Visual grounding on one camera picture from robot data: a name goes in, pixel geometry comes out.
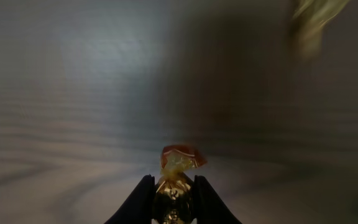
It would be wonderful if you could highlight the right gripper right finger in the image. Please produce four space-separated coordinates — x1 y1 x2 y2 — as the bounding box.
193 175 242 224

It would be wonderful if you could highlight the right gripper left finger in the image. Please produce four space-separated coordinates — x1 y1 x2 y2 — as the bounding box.
104 174 156 224

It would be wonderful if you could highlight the gold candy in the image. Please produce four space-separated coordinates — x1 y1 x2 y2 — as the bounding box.
290 0 351 58
152 144 208 224

